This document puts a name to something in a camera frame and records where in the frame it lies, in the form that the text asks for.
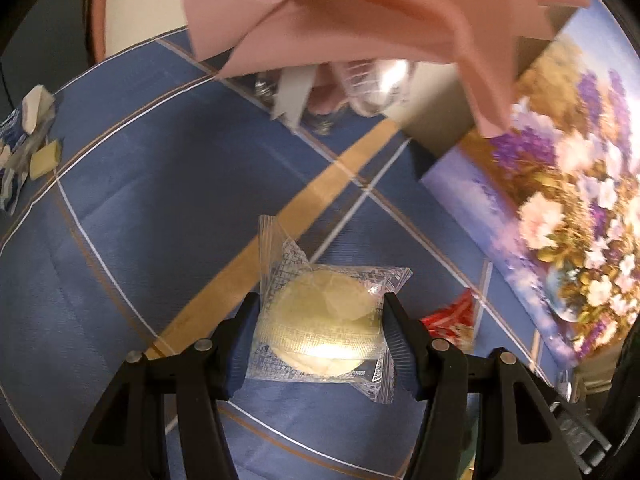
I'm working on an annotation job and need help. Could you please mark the small beige eraser block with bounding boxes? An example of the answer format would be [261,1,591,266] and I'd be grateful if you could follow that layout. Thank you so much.
[29,140,62,180]

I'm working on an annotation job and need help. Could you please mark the blue plaid tablecloth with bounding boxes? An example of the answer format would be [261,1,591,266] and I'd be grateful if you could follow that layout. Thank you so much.
[1,32,559,479]

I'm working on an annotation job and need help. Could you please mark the crumpled blue white wrapper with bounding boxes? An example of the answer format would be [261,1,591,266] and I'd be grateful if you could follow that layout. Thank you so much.
[1,84,55,216]

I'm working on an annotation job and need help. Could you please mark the flower painting canvas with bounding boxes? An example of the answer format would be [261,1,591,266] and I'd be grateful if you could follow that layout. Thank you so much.
[422,0,639,366]

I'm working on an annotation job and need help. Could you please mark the round white bun clear packet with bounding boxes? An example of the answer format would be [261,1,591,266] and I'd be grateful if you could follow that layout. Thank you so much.
[247,216,412,404]

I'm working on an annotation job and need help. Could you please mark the pink flower bouquet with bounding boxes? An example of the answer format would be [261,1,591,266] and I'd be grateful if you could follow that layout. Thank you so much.
[182,0,589,138]

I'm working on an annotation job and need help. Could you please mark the dark cabinet doors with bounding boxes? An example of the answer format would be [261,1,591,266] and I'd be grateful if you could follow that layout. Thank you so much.
[1,0,91,100]

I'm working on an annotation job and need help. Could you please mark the red cartoon snack packet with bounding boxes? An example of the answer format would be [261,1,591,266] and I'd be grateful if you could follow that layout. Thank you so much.
[421,289,476,353]

